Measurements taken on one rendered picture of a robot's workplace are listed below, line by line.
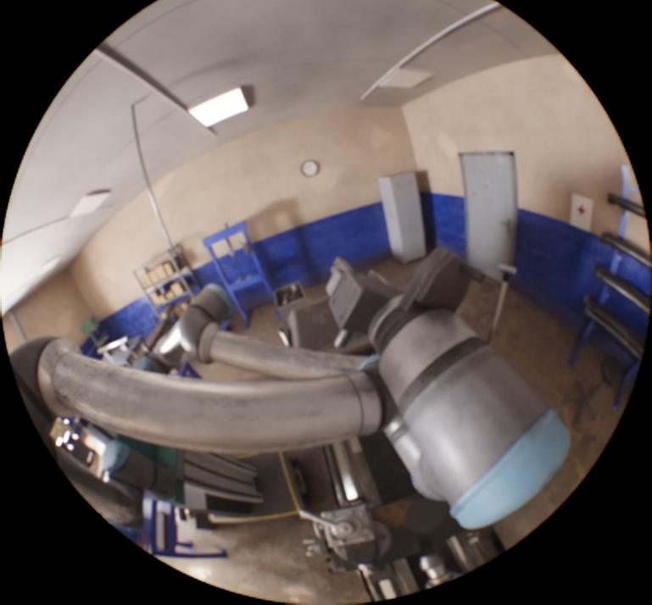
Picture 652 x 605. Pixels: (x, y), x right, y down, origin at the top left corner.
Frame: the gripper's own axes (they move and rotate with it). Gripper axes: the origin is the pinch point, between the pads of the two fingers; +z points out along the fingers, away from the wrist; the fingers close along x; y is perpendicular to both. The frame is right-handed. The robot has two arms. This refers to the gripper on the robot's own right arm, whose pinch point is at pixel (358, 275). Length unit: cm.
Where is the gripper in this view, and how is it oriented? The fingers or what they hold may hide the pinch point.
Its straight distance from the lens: 32.9
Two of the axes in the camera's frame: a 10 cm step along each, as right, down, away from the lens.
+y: -4.1, 8.6, 3.0
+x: 8.9, 3.0, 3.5
